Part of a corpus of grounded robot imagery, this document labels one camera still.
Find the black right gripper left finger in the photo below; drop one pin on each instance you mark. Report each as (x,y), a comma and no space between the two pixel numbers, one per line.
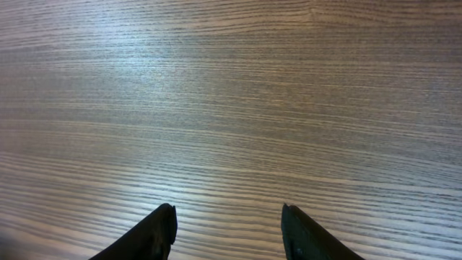
(150,239)

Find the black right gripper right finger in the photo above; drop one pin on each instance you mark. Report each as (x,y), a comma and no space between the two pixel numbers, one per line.
(305,239)

